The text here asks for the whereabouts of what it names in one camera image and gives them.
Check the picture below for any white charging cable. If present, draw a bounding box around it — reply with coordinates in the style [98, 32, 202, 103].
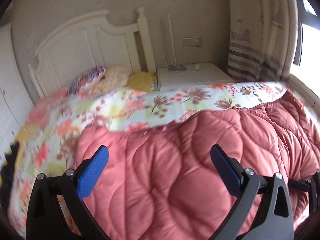
[163, 56, 201, 72]

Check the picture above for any pink quilted coat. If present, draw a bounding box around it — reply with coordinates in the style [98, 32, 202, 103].
[74, 92, 319, 239]

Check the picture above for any black garment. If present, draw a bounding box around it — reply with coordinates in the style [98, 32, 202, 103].
[1, 141, 20, 210]

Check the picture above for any window with dark frame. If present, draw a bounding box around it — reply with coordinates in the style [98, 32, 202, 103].
[294, 0, 319, 68]

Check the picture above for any pink floral pillow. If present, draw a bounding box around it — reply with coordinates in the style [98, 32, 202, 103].
[27, 89, 67, 122]

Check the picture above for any white bedside table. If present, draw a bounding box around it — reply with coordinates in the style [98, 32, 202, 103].
[157, 62, 234, 92]

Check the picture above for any patterned beige curtain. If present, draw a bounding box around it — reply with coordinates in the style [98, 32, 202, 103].
[227, 0, 298, 82]

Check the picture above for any beige pillow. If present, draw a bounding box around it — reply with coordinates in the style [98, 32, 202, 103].
[94, 66, 131, 94]

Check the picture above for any floral duvet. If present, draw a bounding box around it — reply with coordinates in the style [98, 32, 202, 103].
[8, 82, 286, 237]

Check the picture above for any white bed headboard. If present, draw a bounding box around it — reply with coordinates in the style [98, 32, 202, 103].
[29, 7, 157, 98]

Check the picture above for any colourful round cushion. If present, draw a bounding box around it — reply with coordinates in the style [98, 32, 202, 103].
[67, 66, 107, 95]

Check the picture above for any white wardrobe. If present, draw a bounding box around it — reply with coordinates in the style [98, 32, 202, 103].
[0, 23, 34, 160]

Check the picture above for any wall power socket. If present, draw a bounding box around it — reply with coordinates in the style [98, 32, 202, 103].
[182, 37, 202, 48]

